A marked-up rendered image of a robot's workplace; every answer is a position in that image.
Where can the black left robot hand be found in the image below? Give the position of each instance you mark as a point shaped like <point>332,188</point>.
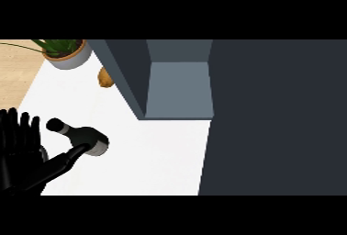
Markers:
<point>20,165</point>

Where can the grey open cabinet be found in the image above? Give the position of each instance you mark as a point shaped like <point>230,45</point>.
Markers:
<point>168,85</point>

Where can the orange-brown rounded object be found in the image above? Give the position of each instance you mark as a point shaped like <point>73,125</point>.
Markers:
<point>106,79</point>

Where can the green plant in white pot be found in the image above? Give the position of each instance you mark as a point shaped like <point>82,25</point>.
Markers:
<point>69,55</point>

